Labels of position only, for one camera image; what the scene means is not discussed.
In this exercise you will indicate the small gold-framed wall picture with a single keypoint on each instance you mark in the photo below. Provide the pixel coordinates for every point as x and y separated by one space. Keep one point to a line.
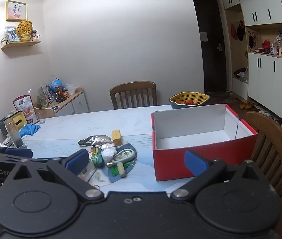
16 11

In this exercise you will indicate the pile of strawberries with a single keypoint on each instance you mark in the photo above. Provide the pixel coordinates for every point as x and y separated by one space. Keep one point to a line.
188 102

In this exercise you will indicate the golden tree ornament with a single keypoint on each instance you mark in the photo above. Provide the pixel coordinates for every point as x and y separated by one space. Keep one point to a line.
25 28

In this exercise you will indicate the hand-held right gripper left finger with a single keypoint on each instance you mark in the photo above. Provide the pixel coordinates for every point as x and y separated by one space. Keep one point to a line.
77 160

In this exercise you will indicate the cream wooden stick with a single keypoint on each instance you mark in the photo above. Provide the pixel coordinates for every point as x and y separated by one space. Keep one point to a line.
121 169

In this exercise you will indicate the blue globe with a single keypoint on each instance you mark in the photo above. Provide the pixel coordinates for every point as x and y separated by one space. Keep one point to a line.
56 84

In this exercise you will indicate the silver foil packet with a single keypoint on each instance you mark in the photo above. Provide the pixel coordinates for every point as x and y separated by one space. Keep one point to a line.
101 139

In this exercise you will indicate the black hanging bag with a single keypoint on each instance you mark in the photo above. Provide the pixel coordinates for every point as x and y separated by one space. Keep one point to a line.
240 31

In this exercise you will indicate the grey sneaker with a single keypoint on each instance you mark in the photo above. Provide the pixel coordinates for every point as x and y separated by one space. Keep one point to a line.
275 118
268 114

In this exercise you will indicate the oval metal tin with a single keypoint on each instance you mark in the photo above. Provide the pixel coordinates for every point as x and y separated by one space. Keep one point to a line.
123 155

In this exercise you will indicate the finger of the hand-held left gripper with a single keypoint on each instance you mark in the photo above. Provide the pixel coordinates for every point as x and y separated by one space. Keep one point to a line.
18 152

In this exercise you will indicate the embroidered sachet with green tassel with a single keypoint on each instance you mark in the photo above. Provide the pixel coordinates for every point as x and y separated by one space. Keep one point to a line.
97 158

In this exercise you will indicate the tall glass tumbler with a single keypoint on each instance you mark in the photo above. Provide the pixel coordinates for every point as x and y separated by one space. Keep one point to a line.
15 135

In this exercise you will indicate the yellow plastic colander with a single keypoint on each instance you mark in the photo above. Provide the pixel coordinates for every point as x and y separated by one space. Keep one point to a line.
180 96

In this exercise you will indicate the grey and yellow tissue box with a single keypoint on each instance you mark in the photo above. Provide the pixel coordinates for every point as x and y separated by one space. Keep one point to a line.
18 119

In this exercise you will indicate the wooden slatted dining chair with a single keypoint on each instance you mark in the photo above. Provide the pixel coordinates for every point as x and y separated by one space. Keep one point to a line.
133 86

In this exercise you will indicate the standing photo frame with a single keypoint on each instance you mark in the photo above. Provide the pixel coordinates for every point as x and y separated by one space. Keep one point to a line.
12 34

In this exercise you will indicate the red cardboard box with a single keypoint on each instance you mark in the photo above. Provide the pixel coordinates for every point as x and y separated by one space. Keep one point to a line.
170 161

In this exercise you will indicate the white fluffy shoe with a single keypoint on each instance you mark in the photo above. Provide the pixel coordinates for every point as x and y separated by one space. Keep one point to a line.
262 110
256 106

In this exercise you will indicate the white wooden sideboard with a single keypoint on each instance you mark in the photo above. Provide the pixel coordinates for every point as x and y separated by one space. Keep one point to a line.
77 104

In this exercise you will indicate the red hanging bag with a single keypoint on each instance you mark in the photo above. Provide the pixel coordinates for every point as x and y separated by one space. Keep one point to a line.
234 31

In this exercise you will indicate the small yellow box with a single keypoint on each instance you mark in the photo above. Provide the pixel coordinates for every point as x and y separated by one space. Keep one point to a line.
116 137

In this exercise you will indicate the wooden curved-back dining chair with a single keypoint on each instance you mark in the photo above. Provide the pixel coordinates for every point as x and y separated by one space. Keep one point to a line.
280 139

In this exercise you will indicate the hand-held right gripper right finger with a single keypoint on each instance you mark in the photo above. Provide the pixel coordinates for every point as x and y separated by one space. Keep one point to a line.
195 162

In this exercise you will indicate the white wooden wall cabinet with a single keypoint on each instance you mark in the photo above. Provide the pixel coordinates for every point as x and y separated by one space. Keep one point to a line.
263 5

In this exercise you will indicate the blue rubber gloves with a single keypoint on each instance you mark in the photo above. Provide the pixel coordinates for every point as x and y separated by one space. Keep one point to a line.
30 129

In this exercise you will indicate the dark wooden door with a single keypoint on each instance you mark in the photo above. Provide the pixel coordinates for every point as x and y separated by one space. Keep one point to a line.
210 67

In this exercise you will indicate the red snack packet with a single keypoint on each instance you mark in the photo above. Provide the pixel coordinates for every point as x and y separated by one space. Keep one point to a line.
26 109

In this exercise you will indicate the small clear glass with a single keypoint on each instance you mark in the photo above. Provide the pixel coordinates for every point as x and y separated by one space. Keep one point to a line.
40 118

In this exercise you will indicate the patterned door rug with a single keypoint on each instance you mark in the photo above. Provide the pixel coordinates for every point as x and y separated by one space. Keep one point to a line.
222 97

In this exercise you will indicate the clear plastic bag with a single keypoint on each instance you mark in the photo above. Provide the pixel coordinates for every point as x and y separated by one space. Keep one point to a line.
69 89

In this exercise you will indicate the wooden wall shelf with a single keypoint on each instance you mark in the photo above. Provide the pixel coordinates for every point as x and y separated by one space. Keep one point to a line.
18 44

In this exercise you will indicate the white plush toy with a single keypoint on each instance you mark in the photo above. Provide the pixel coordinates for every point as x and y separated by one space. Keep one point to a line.
107 154

